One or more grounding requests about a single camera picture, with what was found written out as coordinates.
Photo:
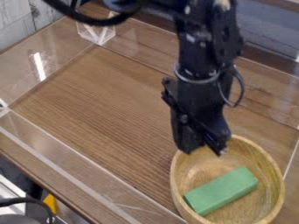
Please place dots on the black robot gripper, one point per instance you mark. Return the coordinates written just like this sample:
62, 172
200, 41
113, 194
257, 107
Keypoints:
196, 100

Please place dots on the green rectangular block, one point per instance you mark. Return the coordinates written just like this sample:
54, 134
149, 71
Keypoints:
212, 195

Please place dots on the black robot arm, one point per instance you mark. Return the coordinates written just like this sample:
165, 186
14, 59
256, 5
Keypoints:
206, 32

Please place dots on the brown wooden bowl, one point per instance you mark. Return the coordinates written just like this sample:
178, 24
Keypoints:
186, 175

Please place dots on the yellow object under table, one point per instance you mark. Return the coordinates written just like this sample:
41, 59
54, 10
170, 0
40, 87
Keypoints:
49, 201

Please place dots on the clear acrylic corner bracket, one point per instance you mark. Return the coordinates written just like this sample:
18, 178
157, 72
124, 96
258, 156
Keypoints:
97, 35

